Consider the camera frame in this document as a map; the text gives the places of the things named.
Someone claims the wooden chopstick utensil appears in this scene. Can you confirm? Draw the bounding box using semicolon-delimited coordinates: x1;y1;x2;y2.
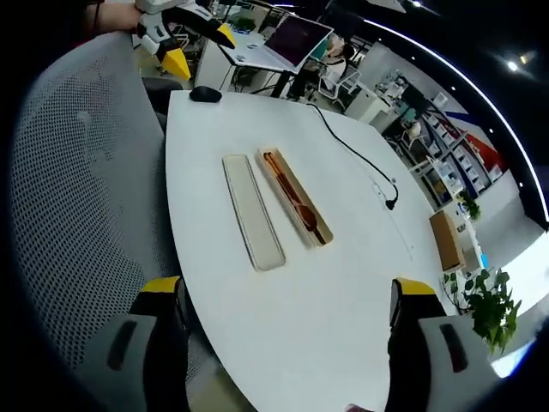
262;149;329;245
265;149;330;245

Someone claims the grey mesh chair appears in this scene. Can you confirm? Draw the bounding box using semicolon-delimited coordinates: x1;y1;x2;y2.
10;32;224;412

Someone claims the beige cutlery case base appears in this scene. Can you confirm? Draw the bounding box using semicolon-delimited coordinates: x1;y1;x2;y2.
256;147;335;250

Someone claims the large potted green plant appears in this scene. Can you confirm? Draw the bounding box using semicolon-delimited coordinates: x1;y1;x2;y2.
441;268;523;357

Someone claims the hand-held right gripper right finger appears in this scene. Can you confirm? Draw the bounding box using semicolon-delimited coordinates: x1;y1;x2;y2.
385;276;498;412

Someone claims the white laptop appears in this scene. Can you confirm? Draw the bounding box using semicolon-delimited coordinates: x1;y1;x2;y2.
218;15;335;74

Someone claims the small potted plant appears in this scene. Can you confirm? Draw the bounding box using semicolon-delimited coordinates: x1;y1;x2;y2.
456;188;482;222

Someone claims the beige cutlery case lid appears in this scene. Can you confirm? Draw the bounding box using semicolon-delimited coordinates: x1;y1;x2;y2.
221;152;287;273

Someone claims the person's left hand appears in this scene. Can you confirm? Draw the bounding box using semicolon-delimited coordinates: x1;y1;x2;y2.
100;2;143;34

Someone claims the white office chair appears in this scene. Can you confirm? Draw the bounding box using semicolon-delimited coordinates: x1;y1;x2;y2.
319;64;364;106

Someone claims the storage shelf with bins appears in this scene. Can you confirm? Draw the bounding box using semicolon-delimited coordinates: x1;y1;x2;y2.
422;102;503;207

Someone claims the green desk plant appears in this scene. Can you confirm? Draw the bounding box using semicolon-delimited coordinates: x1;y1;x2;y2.
231;15;258;33

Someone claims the black power cable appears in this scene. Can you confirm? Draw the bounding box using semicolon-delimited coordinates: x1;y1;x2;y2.
305;102;400;211

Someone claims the black computer mouse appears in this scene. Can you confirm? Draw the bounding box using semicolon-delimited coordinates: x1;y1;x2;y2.
189;85;223;104

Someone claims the white standing desk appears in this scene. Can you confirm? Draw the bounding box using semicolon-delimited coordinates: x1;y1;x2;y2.
195;40;297;98

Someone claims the cardboard box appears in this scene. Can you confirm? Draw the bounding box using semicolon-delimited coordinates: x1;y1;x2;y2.
428;209;467;272

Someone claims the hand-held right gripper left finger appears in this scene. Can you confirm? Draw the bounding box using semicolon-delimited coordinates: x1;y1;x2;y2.
79;276;192;412

